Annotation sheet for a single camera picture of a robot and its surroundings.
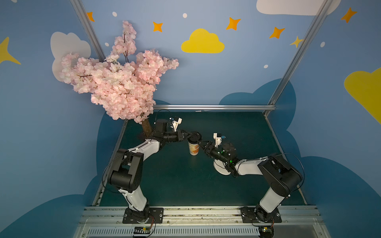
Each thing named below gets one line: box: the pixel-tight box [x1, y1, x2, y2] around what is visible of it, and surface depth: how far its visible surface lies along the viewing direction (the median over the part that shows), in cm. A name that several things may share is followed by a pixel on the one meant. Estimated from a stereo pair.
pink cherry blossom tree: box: [60, 20, 180, 136], surface depth 63 cm
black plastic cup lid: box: [187, 130, 202, 144], surface depth 86 cm
